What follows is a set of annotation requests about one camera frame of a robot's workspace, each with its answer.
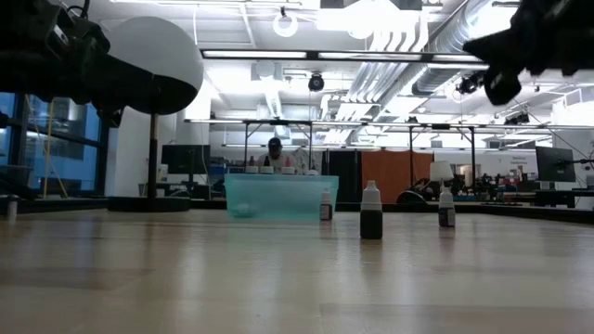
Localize small green dye bottle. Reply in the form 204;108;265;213
359;180;384;240

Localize translucent teal plastic bin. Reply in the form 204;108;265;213
224;173;340;222

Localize black computer monitor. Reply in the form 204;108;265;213
161;144;212;186
535;146;576;183

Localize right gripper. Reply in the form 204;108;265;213
462;0;572;107

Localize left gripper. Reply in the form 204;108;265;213
45;6;124;129

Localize white ring light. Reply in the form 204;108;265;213
272;11;299;38

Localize small white-capped dye bottle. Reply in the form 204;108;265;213
438;185;457;228

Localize silver ventilation duct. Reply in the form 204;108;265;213
342;0;496;110

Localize person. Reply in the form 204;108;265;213
256;136;310;175

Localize white lampshade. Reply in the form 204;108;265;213
429;161;455;183

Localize long light bar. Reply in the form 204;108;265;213
200;48;484;65

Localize small brown dye bottle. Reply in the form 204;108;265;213
319;188;334;222

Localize orange partition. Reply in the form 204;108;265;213
360;148;435;204

